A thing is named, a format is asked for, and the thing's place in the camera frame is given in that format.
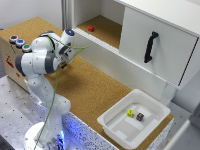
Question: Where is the white plastic box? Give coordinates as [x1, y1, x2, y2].
[96, 88, 172, 150]

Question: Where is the pink block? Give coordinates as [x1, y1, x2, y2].
[87, 24, 96, 33]

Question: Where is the green cable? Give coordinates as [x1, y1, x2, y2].
[33, 34, 91, 150]

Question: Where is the purple block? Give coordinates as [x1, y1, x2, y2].
[135, 112, 145, 122]

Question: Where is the black door handle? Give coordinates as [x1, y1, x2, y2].
[143, 30, 160, 64]

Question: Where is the blue button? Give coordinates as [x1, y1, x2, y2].
[15, 38, 26, 48]

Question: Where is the white cabinet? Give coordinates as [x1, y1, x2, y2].
[61, 0, 200, 108]

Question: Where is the red button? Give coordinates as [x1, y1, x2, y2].
[8, 34, 19, 45]

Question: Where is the green button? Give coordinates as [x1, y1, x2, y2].
[21, 43, 33, 54]

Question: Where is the white sliding door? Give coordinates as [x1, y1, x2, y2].
[118, 6, 200, 87]

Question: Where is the yellow block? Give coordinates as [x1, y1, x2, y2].
[126, 108, 135, 118]

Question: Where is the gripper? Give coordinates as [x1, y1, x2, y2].
[58, 52, 73, 70]

